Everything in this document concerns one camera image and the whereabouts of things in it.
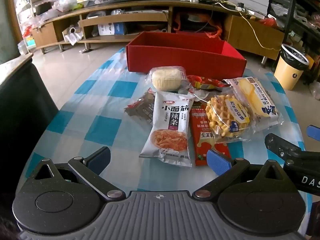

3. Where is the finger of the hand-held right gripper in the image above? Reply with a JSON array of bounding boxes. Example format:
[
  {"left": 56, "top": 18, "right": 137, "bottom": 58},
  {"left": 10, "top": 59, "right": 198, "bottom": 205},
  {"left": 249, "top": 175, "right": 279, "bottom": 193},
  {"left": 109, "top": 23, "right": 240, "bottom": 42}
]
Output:
[
  {"left": 306, "top": 125, "right": 320, "bottom": 139},
  {"left": 265, "top": 133, "right": 302, "bottom": 161}
]

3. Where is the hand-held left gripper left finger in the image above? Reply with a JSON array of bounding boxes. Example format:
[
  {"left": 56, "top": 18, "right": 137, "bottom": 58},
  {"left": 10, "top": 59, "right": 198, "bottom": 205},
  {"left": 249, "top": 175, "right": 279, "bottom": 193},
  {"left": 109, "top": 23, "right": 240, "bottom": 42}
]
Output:
[{"left": 32, "top": 147, "right": 126, "bottom": 201}]

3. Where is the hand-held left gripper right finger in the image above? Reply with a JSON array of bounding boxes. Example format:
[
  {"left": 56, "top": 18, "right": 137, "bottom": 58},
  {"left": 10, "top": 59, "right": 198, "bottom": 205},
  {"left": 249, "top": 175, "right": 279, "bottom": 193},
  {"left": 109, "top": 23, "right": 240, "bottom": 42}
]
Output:
[{"left": 193, "top": 149, "right": 285, "bottom": 201}]

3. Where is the orange-red sachet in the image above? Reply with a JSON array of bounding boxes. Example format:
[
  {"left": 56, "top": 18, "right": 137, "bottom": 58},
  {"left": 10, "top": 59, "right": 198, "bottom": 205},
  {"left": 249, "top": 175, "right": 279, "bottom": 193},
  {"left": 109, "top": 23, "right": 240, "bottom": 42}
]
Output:
[{"left": 190, "top": 104, "right": 232, "bottom": 167}]

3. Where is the waffle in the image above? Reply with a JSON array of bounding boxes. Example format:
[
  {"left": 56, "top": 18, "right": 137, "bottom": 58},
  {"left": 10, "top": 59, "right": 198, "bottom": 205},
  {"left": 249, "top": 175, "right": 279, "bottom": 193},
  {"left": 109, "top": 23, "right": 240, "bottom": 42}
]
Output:
[{"left": 205, "top": 94, "right": 253, "bottom": 143}]

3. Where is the yellow cake slice packet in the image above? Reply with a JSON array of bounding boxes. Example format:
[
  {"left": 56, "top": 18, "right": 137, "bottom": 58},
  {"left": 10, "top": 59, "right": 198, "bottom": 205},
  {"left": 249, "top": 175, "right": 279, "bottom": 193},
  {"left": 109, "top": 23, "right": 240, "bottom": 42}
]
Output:
[{"left": 223, "top": 77, "right": 284, "bottom": 140}]

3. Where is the dark braised beef packet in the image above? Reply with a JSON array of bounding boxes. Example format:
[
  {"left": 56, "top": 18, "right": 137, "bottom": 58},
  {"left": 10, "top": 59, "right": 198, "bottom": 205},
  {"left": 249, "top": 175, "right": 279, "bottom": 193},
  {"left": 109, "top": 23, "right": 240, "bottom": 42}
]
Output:
[{"left": 124, "top": 88, "right": 157, "bottom": 127}]

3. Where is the white spicy strips packet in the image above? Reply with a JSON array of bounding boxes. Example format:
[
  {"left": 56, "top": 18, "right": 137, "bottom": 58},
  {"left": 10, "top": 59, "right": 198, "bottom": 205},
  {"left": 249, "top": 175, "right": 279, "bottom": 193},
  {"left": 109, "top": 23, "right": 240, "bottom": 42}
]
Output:
[{"left": 139, "top": 90, "right": 196, "bottom": 168}]

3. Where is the shiny red snack packet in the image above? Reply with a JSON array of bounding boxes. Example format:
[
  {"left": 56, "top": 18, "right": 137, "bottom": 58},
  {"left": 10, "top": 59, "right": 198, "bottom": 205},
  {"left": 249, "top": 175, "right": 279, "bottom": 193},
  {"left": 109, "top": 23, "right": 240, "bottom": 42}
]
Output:
[{"left": 186, "top": 75, "right": 232, "bottom": 92}]

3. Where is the round pastry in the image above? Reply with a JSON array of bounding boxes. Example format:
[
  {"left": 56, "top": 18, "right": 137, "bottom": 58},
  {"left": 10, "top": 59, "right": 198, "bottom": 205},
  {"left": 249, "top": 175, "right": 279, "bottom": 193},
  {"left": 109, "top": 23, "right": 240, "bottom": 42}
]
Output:
[{"left": 146, "top": 66, "right": 187, "bottom": 93}]

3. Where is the red cardboard box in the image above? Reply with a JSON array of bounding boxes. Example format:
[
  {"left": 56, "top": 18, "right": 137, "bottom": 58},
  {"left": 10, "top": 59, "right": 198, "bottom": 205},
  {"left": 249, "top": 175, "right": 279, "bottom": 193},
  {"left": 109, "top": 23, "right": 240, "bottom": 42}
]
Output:
[{"left": 126, "top": 32, "right": 247, "bottom": 80}]

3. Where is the blue checked tablecloth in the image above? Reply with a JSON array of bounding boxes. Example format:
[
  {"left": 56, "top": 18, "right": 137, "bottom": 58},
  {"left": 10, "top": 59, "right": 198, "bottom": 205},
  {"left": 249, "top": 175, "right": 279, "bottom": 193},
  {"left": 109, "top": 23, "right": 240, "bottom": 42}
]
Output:
[{"left": 20, "top": 47, "right": 313, "bottom": 205}]

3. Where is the yellow trash bin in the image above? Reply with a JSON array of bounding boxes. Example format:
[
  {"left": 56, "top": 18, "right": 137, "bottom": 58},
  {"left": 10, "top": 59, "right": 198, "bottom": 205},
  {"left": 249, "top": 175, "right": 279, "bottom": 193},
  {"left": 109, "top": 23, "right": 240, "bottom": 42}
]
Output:
[{"left": 274, "top": 44, "right": 310, "bottom": 90}]

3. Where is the dark armchair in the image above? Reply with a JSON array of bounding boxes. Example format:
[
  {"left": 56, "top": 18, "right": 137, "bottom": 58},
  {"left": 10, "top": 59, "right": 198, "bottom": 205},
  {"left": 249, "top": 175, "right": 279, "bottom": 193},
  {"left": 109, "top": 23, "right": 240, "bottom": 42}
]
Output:
[{"left": 0, "top": 52, "right": 59, "bottom": 193}]

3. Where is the wooden TV stand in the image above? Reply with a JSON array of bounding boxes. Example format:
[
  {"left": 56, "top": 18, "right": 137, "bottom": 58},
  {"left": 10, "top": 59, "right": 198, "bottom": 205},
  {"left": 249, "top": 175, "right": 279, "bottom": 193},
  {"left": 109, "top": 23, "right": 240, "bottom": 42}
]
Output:
[{"left": 31, "top": 0, "right": 285, "bottom": 60}]

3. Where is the black metal shelf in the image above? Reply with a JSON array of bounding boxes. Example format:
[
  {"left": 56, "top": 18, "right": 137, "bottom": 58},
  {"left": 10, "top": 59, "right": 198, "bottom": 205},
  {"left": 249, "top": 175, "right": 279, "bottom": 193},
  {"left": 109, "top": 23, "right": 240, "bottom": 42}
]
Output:
[{"left": 266, "top": 0, "right": 320, "bottom": 85}]

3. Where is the white and blue carton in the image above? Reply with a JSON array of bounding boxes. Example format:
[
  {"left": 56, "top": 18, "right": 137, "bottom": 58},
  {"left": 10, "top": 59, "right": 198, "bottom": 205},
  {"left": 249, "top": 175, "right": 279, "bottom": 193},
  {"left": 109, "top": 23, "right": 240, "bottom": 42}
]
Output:
[{"left": 98, "top": 22, "right": 125, "bottom": 36}]

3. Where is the orange bag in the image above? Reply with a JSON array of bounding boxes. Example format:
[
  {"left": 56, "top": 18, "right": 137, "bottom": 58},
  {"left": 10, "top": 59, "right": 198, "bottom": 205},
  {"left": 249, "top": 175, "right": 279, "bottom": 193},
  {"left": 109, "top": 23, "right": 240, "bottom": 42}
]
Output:
[{"left": 172, "top": 11, "right": 223, "bottom": 38}]

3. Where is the white plastic bag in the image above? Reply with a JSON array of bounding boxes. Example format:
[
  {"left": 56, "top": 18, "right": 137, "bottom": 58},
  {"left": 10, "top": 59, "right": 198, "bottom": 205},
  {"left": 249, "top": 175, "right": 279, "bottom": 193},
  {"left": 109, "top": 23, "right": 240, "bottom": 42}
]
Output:
[{"left": 52, "top": 0, "right": 84, "bottom": 12}]

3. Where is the yellow cable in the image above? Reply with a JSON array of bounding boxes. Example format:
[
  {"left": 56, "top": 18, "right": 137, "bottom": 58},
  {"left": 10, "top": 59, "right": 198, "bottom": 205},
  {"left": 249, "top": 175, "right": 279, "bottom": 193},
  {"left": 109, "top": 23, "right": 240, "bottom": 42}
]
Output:
[{"left": 215, "top": 2, "right": 282, "bottom": 50}]

